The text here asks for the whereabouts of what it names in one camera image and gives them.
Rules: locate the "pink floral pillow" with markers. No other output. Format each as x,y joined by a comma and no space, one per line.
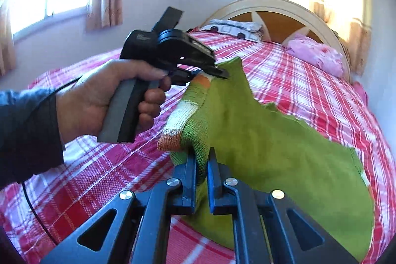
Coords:
317,54

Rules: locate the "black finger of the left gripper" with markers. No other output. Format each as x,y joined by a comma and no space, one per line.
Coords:
214,70
180,77

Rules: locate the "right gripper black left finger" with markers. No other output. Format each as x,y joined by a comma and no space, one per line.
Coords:
132,227

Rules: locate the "grey white patterned pillow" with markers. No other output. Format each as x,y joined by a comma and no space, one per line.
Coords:
242,30

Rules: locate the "red plaid bed sheet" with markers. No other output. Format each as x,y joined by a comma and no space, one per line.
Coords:
42,212

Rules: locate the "pink cloth beside bed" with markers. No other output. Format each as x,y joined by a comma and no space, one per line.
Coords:
359,89

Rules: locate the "green orange striped knit sweater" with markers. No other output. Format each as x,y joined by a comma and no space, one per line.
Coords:
268,150

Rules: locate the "dark blue left sleeve forearm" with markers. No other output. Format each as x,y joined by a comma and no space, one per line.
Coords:
30,139

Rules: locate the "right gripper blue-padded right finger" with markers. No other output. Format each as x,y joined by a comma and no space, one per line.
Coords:
268,227

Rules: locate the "cream arched wooden headboard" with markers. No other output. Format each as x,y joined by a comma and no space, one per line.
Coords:
282,19

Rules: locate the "person's left hand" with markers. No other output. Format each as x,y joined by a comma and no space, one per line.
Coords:
82,107

